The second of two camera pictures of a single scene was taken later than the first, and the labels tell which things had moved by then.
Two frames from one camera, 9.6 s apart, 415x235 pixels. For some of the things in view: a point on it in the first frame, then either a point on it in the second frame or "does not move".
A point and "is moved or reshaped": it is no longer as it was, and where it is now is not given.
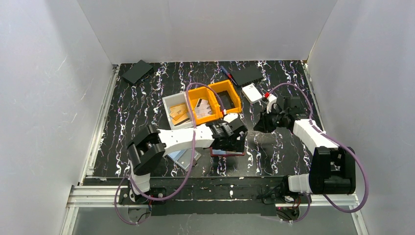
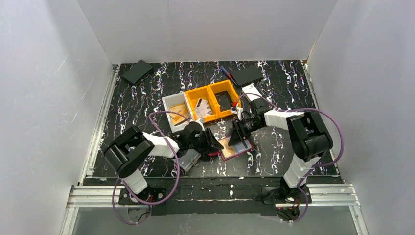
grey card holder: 183,157 does not move
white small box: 251,93 does not move
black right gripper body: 268,119 -> 239,129
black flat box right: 246,75 does not move
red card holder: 218,152 is moved or reshaped
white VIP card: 202,108 does not move
